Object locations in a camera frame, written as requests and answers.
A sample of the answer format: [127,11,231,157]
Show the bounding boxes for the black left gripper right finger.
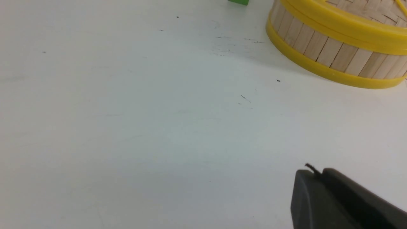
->
[322,168,407,229]

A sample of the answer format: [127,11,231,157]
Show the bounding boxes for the yellow woven bamboo steamer lid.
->
[281,0,406,55]

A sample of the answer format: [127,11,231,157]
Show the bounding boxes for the bamboo steamer basket yellow rim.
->
[266,0,407,89]

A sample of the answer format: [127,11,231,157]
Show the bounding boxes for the green block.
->
[228,0,249,6]

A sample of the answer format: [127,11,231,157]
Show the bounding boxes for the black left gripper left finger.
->
[290,163,362,229]

